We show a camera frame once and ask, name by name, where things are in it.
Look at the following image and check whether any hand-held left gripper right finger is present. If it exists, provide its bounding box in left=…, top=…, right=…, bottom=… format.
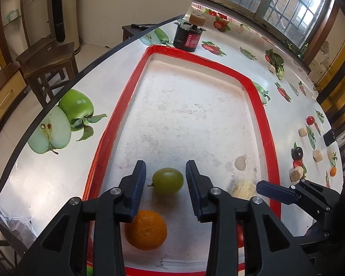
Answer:
left=185, top=159, right=317, bottom=276

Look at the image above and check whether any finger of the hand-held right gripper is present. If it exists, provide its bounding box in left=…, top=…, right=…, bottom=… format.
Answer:
left=256, top=179, right=338, bottom=216

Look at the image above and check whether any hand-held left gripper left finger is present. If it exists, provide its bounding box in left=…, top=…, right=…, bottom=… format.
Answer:
left=17, top=159, right=147, bottom=276

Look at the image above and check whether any green grape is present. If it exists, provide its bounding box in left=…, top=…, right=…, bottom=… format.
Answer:
left=148, top=167, right=185, bottom=195

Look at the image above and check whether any beige garlic bulb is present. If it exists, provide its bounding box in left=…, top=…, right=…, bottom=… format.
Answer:
left=230, top=179, right=258, bottom=201

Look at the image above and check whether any red rimmed white tray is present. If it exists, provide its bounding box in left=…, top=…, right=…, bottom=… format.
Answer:
left=82, top=44, right=282, bottom=276

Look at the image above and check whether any orange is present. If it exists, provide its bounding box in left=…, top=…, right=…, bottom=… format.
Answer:
left=124, top=210, right=167, bottom=250

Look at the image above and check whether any fruit printed tablecloth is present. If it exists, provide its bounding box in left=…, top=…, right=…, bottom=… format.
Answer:
left=0, top=1, right=344, bottom=265

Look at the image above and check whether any green bok choy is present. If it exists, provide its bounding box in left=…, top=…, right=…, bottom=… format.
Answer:
left=265, top=49, right=285, bottom=80

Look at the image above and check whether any black motor with red label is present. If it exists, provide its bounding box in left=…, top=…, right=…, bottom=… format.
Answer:
left=173, top=21, right=206, bottom=53

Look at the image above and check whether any dark wooden side table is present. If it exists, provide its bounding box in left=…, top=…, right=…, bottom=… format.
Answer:
left=122, top=23, right=155, bottom=42

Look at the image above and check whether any wooden stool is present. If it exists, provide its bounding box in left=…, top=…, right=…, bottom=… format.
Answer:
left=16, top=42, right=80, bottom=109

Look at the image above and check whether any yellow wooden cabinet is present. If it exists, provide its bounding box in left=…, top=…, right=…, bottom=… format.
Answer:
left=0, top=63, right=28, bottom=130

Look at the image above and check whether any wooden cylinder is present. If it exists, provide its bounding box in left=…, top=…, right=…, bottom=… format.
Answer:
left=189, top=14, right=205, bottom=27

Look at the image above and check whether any barred window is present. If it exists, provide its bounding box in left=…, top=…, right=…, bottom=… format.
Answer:
left=78, top=0, right=337, bottom=50

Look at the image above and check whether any white floor air conditioner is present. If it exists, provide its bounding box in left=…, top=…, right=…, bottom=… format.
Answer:
left=21, top=0, right=83, bottom=56

